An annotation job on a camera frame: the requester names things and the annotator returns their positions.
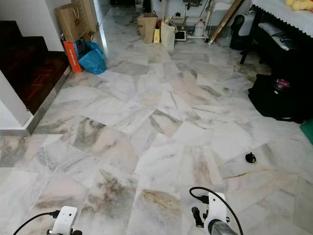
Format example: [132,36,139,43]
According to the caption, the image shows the yellow fruits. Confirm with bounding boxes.
[286,0,313,11]

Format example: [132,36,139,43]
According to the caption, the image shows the blue plastic bag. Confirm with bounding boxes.
[78,41,107,75]

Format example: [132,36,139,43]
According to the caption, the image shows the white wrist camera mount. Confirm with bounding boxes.
[205,192,227,235]
[53,206,79,235]

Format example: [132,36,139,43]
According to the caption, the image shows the black chair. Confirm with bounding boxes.
[230,15,260,64]

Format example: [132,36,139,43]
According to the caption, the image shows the dark wooden staircase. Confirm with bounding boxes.
[0,21,71,116]

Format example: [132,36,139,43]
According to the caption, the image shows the white tote bag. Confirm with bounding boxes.
[160,21,177,50]

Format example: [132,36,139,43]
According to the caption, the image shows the black padded bench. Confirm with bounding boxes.
[254,22,313,79]

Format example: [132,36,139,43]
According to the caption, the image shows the long wooden plank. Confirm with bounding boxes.
[208,0,245,46]

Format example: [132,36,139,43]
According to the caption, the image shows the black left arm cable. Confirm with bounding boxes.
[13,211,60,235]

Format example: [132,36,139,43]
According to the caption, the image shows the green mat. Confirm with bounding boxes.
[300,120,313,145]

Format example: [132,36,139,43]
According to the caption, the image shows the brown paper bag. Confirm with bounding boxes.
[138,14,158,44]

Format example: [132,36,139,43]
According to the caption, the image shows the clear plastic jug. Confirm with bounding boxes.
[194,20,206,38]

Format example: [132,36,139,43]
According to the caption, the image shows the orange red carton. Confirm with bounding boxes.
[64,41,84,73]

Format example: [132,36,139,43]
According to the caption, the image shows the yellow packet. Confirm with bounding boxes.
[154,20,162,44]

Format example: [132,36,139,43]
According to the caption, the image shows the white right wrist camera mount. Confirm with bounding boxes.
[205,192,227,235]

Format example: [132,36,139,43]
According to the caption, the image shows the pink round lid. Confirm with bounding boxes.
[274,78,291,94]

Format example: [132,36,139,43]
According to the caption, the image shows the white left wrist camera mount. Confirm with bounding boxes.
[53,206,79,235]

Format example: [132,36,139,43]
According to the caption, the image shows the black fabric bag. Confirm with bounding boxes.
[248,74,313,123]

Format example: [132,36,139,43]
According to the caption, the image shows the white cloth covered table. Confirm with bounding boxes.
[252,0,313,36]

